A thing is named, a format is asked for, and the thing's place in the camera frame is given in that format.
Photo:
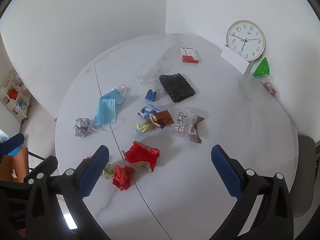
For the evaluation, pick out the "grey paper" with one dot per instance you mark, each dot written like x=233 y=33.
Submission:
x=82 y=127

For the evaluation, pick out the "blue white packet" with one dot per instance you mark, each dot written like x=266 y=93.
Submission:
x=21 y=107

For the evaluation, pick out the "round wall clock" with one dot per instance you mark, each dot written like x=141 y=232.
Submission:
x=246 y=40

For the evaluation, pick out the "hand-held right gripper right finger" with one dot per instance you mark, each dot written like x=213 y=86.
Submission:
x=226 y=172

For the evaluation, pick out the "white card stand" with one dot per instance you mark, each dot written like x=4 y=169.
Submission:
x=235 y=58

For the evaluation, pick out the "red paper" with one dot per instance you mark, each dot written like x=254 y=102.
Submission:
x=122 y=177

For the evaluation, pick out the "clear plastic bottle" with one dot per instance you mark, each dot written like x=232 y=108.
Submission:
x=146 y=75

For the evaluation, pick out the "brown leather chair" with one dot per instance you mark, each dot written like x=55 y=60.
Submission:
x=10 y=165

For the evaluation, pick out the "yellow crumpled paper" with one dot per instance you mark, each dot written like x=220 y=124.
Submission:
x=145 y=128

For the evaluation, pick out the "white crumpled tissue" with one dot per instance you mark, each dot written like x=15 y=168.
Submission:
x=14 y=173

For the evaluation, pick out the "grey chair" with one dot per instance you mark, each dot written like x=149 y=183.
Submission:
x=303 y=175

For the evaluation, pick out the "red bag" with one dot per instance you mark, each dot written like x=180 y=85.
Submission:
x=12 y=93

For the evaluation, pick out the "brown snack packet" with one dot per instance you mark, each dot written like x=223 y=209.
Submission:
x=269 y=87

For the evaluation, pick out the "red and white box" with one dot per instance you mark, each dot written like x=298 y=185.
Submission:
x=188 y=57

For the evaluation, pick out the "cream shelf cart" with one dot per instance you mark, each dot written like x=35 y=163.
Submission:
x=15 y=105

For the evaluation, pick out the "blue crumpled paper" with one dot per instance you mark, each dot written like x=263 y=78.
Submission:
x=150 y=95

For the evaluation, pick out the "blue face mask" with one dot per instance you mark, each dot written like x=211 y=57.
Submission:
x=106 y=110

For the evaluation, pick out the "green crumpled paper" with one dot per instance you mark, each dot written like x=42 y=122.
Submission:
x=108 y=171

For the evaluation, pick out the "clear labelled snack wrapper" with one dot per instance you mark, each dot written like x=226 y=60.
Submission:
x=187 y=125

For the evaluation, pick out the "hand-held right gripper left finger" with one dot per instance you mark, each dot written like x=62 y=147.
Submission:
x=93 y=172

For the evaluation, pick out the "red torn carton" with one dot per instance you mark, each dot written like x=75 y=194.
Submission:
x=140 y=155

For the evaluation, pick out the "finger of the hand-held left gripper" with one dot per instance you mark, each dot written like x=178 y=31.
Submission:
x=43 y=167
x=12 y=142

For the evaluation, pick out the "blue white crumpled wrapper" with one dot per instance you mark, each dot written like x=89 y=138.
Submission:
x=147 y=110

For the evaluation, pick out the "green plastic wrapper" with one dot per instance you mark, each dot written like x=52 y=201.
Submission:
x=262 y=67

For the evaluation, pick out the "brown foil wrapper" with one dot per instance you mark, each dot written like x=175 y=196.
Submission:
x=163 y=118

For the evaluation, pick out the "black foam net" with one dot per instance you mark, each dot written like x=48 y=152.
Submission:
x=176 y=87

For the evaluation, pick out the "small red paper scrap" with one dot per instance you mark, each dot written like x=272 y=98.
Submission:
x=86 y=158

